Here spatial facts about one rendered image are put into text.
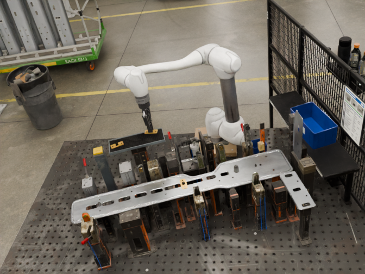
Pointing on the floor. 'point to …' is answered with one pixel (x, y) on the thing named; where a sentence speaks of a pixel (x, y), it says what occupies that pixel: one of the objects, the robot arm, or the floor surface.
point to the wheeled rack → (85, 38)
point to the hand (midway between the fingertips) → (149, 126)
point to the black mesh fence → (312, 81)
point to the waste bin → (36, 94)
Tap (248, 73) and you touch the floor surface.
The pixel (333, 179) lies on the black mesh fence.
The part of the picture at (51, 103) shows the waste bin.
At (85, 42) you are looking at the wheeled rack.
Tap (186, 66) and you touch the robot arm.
